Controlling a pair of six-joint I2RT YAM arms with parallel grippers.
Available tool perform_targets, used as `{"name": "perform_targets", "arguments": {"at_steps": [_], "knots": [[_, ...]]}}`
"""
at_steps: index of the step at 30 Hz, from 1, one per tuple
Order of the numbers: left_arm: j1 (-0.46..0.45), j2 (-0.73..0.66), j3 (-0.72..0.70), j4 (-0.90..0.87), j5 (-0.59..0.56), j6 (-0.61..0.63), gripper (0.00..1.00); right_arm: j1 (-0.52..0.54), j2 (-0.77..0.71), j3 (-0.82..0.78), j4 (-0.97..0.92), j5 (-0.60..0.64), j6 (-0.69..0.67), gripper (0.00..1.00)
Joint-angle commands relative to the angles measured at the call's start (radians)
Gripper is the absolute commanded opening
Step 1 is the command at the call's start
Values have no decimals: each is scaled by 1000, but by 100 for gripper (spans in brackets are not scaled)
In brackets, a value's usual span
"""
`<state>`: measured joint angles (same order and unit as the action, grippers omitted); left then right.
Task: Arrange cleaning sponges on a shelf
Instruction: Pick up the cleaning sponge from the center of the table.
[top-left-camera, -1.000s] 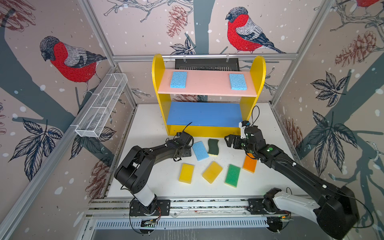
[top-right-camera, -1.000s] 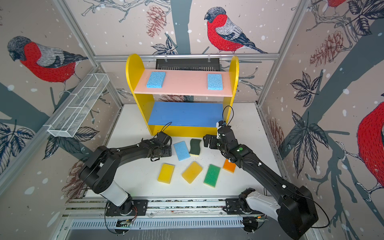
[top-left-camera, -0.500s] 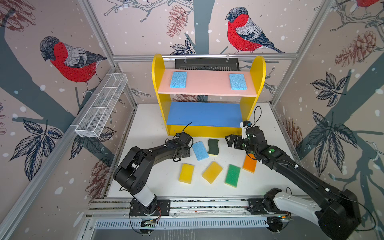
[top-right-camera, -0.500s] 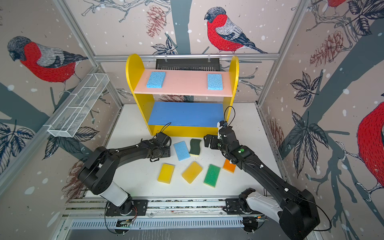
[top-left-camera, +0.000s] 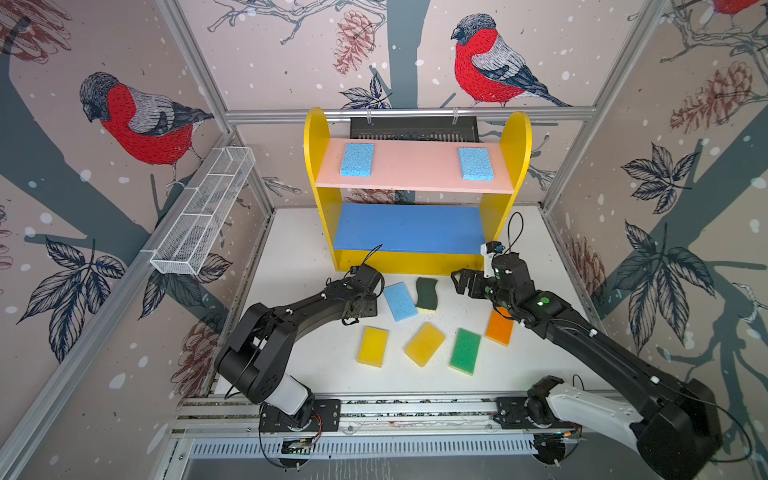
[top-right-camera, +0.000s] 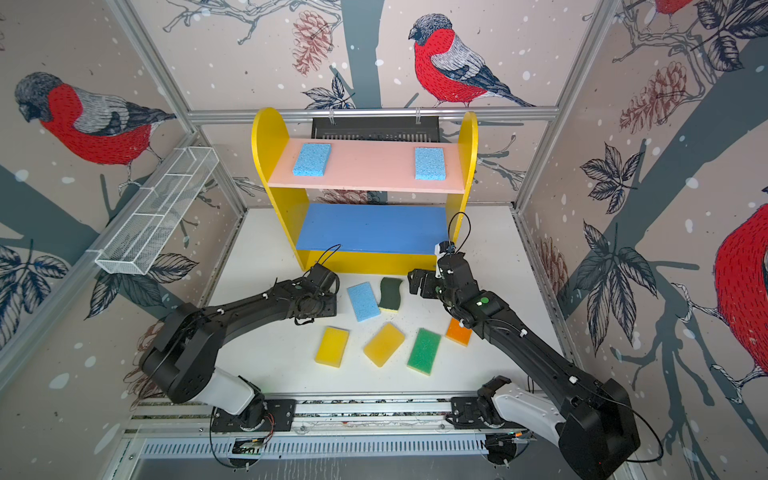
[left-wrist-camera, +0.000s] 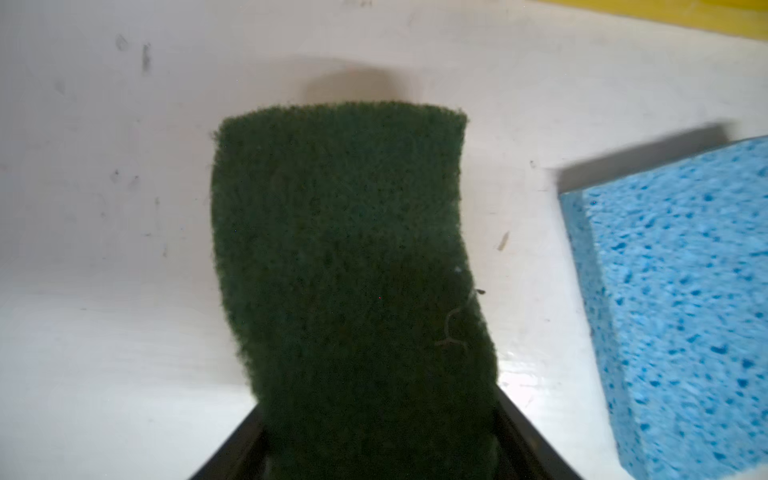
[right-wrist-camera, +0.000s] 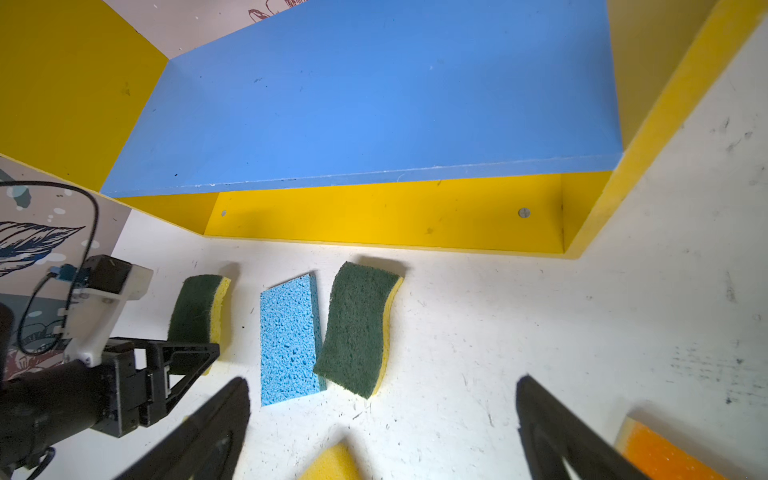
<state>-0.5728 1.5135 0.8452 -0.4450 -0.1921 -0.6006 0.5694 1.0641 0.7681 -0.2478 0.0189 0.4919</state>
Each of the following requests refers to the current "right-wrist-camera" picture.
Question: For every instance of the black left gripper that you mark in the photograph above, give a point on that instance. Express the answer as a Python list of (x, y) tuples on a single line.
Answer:
[(144, 380)]

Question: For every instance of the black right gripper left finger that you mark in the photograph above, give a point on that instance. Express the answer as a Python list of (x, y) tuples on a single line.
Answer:
[(207, 445)]

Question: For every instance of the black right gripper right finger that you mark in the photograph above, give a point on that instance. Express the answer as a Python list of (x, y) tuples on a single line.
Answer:
[(555, 441)]

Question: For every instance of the green yellow scouring sponge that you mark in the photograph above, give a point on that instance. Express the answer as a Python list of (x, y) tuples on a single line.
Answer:
[(355, 351), (197, 317)]

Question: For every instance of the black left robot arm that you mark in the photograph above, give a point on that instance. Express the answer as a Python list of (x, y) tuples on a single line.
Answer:
[(41, 409)]

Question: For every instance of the yellow shelf unit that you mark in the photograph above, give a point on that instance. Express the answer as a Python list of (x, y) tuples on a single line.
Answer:
[(491, 126)]

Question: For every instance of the light blue sponge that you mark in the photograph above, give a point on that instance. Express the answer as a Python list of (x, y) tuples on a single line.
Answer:
[(290, 341)]

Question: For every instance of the yellow orange sponge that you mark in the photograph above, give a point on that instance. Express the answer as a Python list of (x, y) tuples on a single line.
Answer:
[(335, 463)]

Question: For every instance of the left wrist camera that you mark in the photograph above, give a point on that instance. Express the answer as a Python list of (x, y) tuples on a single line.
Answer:
[(100, 292)]

